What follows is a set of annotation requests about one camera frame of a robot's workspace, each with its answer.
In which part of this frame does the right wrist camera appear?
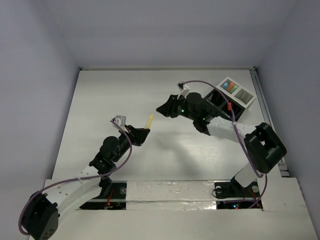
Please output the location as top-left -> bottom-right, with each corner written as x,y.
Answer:
177,81 -> 190,99

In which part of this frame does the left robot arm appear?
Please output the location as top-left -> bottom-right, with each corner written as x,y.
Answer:
18,124 -> 151,240

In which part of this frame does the clear capped highlighter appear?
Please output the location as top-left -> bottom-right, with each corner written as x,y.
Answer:
230,85 -> 239,93

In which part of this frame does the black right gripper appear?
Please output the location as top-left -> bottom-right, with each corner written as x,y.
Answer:
156,94 -> 197,121

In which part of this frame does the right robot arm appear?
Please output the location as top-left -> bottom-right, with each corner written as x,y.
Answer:
156,92 -> 287,196

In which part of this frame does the teal highlighter pen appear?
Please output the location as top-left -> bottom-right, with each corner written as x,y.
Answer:
226,82 -> 235,92

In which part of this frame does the yellow highlighter pen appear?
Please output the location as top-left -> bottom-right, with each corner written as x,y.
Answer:
144,114 -> 154,129

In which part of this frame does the orange black highlighter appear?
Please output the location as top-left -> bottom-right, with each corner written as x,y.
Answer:
227,102 -> 232,111

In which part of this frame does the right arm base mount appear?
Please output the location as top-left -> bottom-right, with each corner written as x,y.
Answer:
211,177 -> 263,210

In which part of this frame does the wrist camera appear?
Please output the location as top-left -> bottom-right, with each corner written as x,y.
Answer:
110,115 -> 127,132
177,81 -> 190,99

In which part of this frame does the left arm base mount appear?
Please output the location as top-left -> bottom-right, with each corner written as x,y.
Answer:
79,181 -> 127,210

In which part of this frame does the white organizer container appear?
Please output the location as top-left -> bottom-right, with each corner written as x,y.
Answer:
216,76 -> 257,109

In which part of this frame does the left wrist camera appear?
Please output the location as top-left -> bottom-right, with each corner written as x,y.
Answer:
110,115 -> 127,132

